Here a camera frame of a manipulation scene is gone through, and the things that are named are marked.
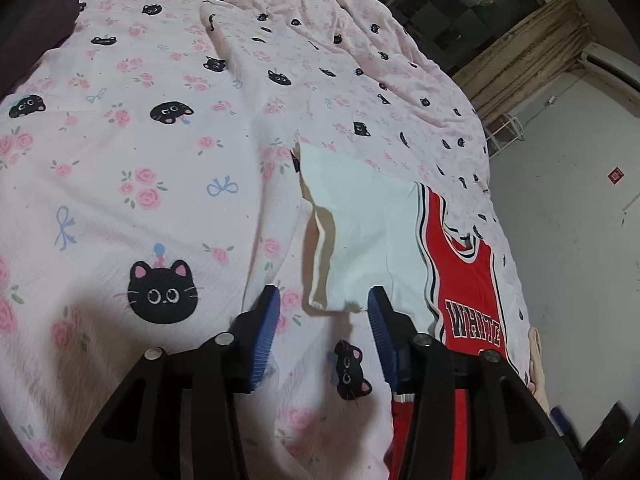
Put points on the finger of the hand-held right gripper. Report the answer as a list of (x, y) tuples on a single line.
[(559, 420)]

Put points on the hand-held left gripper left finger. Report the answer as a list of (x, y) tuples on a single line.
[(265, 335)]

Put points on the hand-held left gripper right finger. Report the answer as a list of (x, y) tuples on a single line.
[(382, 340)]

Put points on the red and white jersey shirt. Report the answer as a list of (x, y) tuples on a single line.
[(360, 220)]

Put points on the peach cloth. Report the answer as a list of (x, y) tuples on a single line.
[(537, 365)]

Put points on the pink cat print blanket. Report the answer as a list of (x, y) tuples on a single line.
[(150, 160)]

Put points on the tan curtain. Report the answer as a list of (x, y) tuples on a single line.
[(530, 45)]

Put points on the dark window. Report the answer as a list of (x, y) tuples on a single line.
[(450, 5)]

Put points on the white air conditioner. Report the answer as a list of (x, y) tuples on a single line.
[(607, 60)]

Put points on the dark purple cloth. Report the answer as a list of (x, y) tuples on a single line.
[(35, 25)]

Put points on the red wall sticker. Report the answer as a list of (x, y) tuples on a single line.
[(616, 175)]

